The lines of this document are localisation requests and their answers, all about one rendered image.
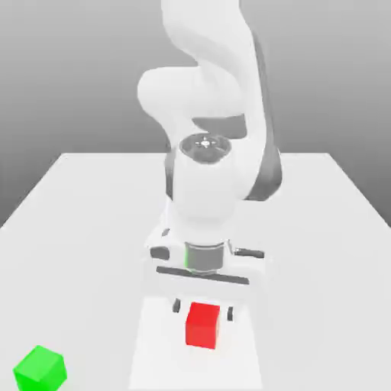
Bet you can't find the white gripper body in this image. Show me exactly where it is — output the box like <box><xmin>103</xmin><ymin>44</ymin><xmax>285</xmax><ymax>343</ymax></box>
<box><xmin>144</xmin><ymin>258</ymin><xmax>267</xmax><ymax>301</ymax></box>

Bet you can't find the small green cube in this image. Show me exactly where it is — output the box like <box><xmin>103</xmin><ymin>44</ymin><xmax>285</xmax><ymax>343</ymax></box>
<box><xmin>12</xmin><ymin>344</ymin><xmax>68</xmax><ymax>391</ymax></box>

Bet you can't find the small red cube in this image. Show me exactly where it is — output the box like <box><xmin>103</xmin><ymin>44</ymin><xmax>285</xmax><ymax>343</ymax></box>
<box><xmin>185</xmin><ymin>301</ymin><xmax>221</xmax><ymax>351</ymax></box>

